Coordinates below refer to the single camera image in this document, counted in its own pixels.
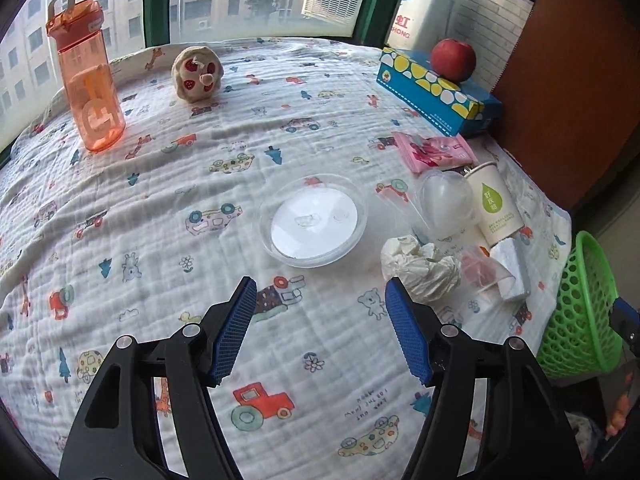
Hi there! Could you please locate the red apple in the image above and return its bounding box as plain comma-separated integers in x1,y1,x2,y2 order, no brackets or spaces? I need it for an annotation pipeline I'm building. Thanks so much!
431,38,477,82

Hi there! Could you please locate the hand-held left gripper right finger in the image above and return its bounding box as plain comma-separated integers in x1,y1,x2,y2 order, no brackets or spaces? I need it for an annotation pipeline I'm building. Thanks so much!
385,276,583,480

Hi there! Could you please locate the white printed blanket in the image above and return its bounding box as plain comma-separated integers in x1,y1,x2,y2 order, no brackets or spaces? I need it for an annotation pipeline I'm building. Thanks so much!
0,37,573,480

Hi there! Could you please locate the blue spotted tissue box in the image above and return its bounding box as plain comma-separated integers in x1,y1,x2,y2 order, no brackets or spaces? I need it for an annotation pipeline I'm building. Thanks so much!
376,47,503,137

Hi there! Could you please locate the green window frame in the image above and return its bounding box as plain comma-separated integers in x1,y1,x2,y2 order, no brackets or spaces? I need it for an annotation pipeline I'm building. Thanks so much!
142,0,543,51

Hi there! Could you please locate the green plastic basket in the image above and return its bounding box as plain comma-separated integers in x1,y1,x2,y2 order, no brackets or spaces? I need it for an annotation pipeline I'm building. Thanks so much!
537,230,633,381

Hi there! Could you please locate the person's right hand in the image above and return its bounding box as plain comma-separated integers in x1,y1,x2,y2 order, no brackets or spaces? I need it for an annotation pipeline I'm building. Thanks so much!
605,391,633,437

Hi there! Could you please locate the clear rectangular plastic container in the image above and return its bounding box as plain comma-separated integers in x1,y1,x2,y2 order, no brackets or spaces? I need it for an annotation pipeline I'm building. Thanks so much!
457,247,503,311

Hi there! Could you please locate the white printed carton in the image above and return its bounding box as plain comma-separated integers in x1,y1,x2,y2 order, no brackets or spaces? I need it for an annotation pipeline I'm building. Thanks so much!
387,0,473,53

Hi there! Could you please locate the brown wooden board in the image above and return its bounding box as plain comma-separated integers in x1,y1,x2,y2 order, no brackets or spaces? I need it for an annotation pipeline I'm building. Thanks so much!
492,0,640,241

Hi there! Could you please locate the round clear plastic container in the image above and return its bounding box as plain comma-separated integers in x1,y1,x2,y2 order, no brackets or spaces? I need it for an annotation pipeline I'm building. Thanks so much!
259,174,368,268

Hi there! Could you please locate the pink snack packet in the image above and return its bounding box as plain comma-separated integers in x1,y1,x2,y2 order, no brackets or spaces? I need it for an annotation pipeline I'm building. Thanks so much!
391,131,476,175

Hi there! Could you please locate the white tissue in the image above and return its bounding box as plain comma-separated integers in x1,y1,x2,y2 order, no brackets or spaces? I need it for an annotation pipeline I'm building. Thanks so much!
380,235,462,303

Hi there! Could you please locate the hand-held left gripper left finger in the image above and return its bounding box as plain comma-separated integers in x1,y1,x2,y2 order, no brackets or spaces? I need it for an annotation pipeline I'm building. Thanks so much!
59,276,258,480

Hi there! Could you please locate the beige plush toy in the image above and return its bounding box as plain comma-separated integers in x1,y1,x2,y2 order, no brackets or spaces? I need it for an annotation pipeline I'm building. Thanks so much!
172,46,224,103

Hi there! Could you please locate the white paper cup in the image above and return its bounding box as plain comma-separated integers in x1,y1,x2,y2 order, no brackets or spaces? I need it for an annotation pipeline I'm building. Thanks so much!
462,161,525,247

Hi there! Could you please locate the orange water bottle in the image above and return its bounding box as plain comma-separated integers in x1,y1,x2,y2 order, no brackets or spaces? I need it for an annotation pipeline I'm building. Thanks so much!
46,0,126,153

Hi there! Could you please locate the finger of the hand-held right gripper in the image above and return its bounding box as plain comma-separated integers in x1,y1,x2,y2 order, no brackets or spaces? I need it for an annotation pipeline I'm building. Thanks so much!
609,296,640,357

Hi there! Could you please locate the clear plastic dome lid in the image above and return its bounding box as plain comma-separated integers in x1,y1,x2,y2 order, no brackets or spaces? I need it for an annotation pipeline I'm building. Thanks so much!
417,170,475,241

